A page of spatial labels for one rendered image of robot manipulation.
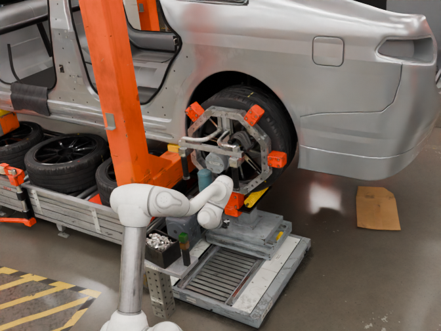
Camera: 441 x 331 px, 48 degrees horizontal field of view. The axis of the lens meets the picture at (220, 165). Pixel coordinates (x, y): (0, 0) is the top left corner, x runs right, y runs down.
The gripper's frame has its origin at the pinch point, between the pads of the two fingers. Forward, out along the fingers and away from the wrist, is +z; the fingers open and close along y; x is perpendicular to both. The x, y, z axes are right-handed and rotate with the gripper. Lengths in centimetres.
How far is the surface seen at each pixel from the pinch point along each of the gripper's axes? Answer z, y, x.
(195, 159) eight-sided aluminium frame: 8.6, -13.9, 45.9
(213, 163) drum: -12.2, 2.2, 35.2
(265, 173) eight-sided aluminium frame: -0.7, 29.4, 25.4
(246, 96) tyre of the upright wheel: -14, 28, 70
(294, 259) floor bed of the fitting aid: 51, 31, -22
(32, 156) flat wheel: 51, -160, 92
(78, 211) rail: 34, -113, 36
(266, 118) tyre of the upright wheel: -14, 38, 54
